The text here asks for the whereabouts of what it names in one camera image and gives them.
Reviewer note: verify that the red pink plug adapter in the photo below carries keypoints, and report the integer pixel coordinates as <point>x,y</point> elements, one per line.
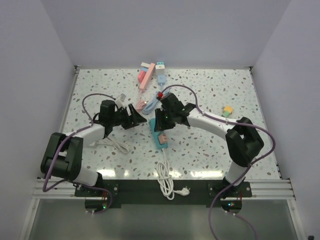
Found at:
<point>141,76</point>

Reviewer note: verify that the blue power strip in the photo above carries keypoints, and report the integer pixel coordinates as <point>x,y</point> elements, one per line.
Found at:
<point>161,79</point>

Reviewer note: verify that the yellow plug adapter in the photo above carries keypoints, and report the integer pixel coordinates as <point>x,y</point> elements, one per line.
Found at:
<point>228,109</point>

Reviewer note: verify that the teal power strip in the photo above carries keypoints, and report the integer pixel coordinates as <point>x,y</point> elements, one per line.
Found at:
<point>155,134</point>

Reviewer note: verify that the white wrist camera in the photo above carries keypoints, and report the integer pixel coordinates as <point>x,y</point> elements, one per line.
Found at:
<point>160,95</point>
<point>120,101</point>

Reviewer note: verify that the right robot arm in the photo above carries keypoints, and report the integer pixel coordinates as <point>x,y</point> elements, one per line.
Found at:
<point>243,141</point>

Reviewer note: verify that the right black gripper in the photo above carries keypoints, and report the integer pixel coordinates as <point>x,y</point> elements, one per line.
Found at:
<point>160,125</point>

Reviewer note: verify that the green plug adapter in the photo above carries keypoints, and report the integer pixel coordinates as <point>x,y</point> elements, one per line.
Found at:
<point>226,114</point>

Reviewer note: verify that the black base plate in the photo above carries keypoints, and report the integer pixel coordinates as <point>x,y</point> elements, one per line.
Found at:
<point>116,193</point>

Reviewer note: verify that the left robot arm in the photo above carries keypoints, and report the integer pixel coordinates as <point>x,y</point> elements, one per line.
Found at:
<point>64,152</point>

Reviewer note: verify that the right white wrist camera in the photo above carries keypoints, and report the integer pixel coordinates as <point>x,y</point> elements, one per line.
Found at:
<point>160,95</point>

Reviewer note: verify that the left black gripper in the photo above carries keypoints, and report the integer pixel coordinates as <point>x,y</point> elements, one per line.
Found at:
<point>131,121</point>

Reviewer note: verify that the pink power strip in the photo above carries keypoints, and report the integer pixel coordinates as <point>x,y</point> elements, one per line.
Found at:
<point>147,77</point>

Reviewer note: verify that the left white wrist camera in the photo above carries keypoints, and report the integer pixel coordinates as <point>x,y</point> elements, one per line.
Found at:
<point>120,101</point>

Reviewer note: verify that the salmon plug adapter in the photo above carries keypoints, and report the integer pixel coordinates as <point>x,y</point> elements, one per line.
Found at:
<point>162,138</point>

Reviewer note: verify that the white charger cube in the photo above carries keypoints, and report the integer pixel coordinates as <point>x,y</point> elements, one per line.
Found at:
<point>160,69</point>

